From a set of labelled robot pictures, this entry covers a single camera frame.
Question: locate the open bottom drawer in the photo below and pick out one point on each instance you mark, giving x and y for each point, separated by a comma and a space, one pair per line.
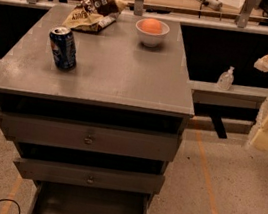
57, 198

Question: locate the brown chip bag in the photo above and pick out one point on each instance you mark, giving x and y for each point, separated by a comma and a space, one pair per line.
94, 15

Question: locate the clear sanitizer bottle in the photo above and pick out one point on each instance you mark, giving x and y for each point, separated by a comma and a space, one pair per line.
226, 79

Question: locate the grey metal rail shelf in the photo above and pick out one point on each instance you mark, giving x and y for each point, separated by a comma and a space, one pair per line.
236, 96

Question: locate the blue pepsi can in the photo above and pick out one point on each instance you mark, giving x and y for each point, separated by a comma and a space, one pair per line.
63, 47

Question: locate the orange fruit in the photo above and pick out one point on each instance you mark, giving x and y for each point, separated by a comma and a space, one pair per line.
152, 26

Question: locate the grey middle drawer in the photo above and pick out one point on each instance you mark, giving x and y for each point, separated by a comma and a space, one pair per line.
40, 170

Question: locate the grey top drawer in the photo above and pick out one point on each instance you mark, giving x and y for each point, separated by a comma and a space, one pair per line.
80, 136

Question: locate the white bowl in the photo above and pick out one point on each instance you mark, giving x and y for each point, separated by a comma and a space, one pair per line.
151, 40

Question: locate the grey drawer cabinet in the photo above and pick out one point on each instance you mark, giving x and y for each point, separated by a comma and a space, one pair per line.
117, 82

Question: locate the grey drawer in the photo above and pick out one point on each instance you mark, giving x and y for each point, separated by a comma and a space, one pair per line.
40, 170
80, 136

